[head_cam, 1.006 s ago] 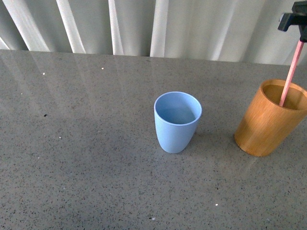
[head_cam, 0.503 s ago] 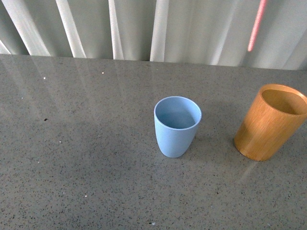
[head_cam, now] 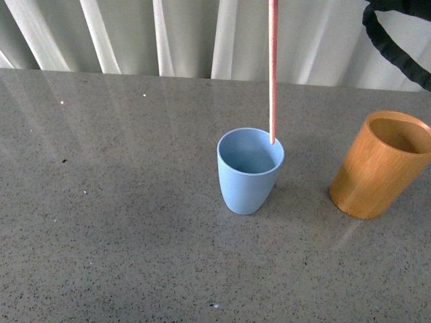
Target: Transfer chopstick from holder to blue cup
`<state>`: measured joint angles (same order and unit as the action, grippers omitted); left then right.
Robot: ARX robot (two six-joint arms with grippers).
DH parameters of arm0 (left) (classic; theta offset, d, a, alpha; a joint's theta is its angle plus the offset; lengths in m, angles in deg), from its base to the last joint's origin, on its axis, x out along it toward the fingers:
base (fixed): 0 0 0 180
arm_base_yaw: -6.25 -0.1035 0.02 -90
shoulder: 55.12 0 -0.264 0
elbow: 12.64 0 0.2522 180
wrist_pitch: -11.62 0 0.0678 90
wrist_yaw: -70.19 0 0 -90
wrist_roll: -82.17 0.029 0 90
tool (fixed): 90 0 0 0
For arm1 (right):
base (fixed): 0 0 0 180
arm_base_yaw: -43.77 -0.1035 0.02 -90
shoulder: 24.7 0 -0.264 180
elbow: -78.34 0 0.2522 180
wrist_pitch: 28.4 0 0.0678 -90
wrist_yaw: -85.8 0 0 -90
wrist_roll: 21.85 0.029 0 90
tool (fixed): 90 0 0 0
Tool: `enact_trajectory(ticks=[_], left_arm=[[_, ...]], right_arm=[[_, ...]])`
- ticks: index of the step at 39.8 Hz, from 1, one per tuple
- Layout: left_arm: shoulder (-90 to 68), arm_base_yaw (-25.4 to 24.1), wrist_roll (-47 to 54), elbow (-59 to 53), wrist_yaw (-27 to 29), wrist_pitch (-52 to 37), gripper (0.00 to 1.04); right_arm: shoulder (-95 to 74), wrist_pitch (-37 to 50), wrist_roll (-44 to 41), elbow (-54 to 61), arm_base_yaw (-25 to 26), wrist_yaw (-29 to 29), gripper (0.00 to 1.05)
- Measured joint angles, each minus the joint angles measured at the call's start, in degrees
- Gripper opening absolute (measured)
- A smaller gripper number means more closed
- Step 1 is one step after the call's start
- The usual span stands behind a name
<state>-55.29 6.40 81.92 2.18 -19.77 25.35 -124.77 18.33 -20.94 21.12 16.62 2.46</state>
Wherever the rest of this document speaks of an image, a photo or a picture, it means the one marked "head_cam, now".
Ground white curtain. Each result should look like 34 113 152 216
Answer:
1 1 420 92

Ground blue cup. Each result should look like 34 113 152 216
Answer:
217 128 285 215

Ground bamboo chopstick holder cup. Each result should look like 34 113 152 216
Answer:
329 110 430 219

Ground black cable sleeve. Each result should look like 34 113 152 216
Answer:
362 0 431 92

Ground pink chopstick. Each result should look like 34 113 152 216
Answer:
269 0 278 145

